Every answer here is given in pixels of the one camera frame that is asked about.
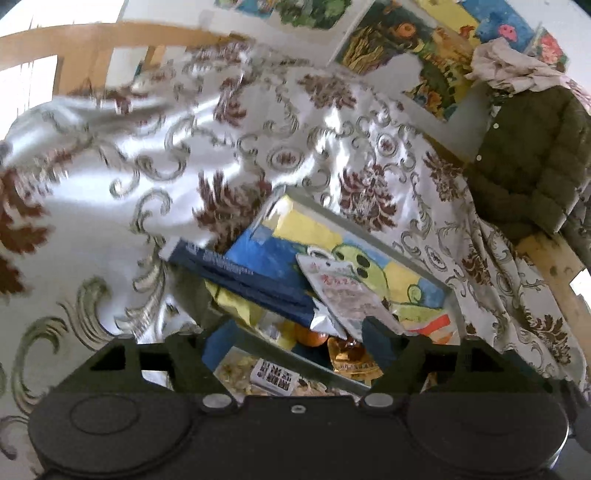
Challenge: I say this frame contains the floral satin bedspread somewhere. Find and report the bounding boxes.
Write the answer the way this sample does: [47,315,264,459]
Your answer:
[1,42,590,479]

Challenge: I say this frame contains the window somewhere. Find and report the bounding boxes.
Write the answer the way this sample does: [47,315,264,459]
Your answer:
[0,56,57,139]

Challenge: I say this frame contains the orange spicy snack bag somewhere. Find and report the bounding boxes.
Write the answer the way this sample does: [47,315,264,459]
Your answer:
[402,313,458,345]

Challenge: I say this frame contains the sunflower painting poster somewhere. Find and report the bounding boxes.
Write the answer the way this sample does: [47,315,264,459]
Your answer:
[335,1,435,75]

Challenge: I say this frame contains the grey tray with painting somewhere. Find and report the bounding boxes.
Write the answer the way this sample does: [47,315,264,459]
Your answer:
[206,187,461,395]

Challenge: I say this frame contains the dark blue long packet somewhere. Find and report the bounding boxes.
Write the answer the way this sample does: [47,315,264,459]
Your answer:
[159,238,348,339]

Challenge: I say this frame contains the mixed nut bar pack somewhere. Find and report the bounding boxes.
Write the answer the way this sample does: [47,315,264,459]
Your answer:
[214,347,359,403]

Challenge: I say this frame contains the landscape painting poster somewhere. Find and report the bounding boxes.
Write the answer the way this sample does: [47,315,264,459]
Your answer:
[404,26,474,122]

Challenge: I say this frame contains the golden brown snack packet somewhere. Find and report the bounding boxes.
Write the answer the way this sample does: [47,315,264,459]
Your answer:
[327,337,383,386]

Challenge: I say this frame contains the olive quilted jacket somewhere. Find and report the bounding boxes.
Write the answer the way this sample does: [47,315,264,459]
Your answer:
[465,86,590,265]

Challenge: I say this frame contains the anime girl poster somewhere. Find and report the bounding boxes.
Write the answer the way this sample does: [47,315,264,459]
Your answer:
[214,0,276,19]

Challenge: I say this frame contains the pink crumpled cloth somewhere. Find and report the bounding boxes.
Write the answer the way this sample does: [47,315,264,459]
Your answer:
[466,38,569,94]

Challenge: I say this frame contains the small orange fruit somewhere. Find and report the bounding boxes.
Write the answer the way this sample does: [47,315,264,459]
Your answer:
[294,324,329,348]

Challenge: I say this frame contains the white dried tofu packet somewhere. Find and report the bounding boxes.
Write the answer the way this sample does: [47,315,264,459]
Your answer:
[295,254,406,343]

